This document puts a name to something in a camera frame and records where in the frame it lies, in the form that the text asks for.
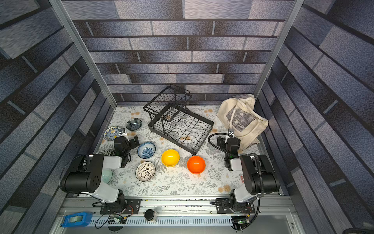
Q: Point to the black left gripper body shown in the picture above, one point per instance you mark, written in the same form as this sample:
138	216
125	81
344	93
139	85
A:
130	145

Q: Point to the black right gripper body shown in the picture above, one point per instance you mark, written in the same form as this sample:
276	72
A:
221	142

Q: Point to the yellow plastic bowl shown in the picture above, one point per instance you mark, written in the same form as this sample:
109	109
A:
170	158

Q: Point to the orange plastic bowl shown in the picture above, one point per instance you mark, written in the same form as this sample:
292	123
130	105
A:
196	165

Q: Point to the black wire dish rack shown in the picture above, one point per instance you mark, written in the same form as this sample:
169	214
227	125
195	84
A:
172	120

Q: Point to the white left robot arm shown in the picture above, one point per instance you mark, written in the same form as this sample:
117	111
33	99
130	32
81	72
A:
84	176

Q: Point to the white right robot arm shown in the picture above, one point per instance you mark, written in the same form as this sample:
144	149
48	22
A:
258	178

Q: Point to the blue floral ceramic bowl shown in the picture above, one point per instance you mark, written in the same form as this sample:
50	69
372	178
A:
146	150

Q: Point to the black speckled ceramic bowl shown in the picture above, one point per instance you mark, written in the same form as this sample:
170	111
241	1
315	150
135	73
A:
106	152

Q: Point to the blue yellow patterned bowl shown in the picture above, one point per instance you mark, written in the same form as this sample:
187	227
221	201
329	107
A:
112	133

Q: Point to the dark grey-blue ceramic bowl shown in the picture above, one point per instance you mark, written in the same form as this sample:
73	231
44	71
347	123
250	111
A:
134	124

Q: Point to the white lattice pattern bowl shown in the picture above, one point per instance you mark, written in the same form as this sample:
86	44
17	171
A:
145	171

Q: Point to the pale green ceramic bowl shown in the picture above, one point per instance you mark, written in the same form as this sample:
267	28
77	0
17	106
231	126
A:
107	175

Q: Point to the floral patterned table mat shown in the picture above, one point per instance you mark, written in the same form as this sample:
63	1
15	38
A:
170	181

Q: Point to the beige canvas tote bag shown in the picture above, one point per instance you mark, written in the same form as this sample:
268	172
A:
238	113

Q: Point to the black round knob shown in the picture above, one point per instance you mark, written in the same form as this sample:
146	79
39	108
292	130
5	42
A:
150	215

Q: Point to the green circuit board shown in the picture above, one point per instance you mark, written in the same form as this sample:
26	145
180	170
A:
239	220

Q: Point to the blue tape dispenser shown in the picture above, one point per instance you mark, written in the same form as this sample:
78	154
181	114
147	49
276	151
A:
81	219

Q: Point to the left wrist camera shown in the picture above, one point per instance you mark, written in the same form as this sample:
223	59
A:
123	134

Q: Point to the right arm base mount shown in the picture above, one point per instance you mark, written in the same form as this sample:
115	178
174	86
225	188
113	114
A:
223	206

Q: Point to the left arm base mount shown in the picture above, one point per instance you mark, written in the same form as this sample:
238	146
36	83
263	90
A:
122	207

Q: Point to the white slotted cable duct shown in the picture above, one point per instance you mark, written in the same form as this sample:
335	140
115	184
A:
174	221

